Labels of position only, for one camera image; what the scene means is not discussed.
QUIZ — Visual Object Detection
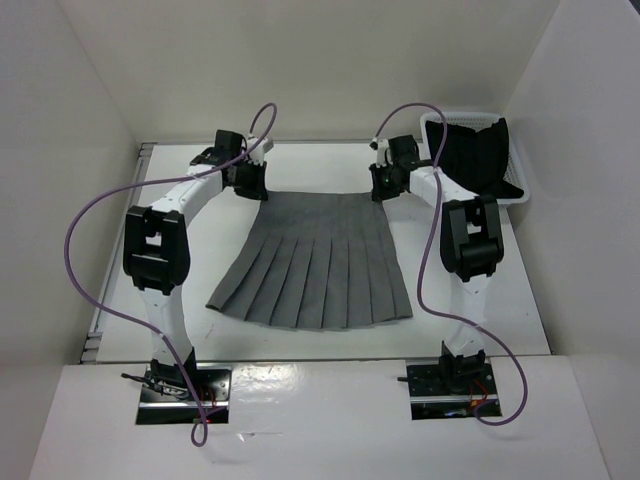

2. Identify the grey pleated skirt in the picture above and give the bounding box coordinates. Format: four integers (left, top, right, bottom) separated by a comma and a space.
206, 192, 413, 330

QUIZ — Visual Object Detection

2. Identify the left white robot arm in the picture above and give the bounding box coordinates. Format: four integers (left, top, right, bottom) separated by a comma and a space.
123, 130, 273, 400

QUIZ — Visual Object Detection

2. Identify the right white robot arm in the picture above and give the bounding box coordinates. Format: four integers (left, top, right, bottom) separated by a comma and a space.
370, 135, 504, 393

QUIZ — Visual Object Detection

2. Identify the black skirt in basket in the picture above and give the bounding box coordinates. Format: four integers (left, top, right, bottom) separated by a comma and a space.
420, 113, 527, 204

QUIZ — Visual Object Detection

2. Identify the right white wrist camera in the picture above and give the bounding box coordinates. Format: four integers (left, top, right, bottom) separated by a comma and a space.
369, 138, 393, 168

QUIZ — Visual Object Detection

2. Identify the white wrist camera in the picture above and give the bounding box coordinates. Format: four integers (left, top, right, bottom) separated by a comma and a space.
369, 138, 393, 168
246, 136, 274, 166

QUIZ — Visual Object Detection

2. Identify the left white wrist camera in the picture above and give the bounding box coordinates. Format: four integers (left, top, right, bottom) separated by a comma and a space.
246, 136, 274, 166

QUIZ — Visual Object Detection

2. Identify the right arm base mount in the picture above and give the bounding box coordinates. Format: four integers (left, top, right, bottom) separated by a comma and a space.
397, 361, 502, 420

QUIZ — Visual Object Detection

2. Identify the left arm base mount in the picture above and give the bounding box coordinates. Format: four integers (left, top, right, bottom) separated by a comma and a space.
121, 368, 232, 425

